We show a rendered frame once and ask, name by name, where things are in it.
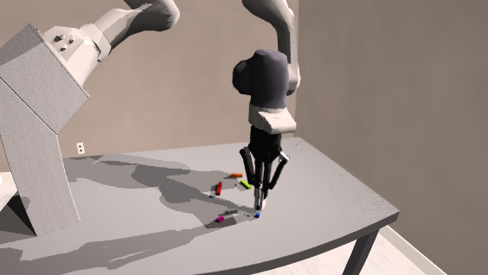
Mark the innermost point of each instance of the red rod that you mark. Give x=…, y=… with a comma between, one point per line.
x=219, y=188

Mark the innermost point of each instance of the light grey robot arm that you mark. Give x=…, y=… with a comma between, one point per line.
x=265, y=76

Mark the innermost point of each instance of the lime green rod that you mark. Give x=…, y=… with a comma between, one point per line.
x=245, y=184

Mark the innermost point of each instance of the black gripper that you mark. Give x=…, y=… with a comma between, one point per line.
x=264, y=148

